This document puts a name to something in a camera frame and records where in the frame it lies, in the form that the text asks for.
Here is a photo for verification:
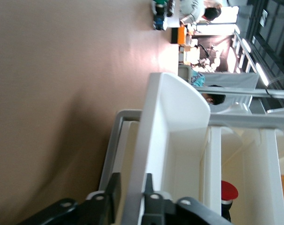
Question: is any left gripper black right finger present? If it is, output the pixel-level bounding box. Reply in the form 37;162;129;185
141;173;178;225

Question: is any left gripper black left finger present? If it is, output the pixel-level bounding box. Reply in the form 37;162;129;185
78;172;123;225

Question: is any white plastic drawer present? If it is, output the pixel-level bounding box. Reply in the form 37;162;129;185
122;72;212;225

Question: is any green push button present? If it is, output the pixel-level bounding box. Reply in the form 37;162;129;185
152;0;169;31

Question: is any red push button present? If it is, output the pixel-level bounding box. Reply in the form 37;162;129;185
221;180;239;222

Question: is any person in teal shirt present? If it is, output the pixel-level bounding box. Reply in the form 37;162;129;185
191;71;227;106

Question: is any orange and black box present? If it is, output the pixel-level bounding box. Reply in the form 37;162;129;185
170;26;188;45

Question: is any person in grey shirt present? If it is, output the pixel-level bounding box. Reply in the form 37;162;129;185
178;0;223;27

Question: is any white drawer cabinet grey frame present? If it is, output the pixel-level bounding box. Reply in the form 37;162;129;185
98;109;284;225

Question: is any aluminium frame bar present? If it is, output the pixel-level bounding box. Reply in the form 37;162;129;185
195;86;284;99

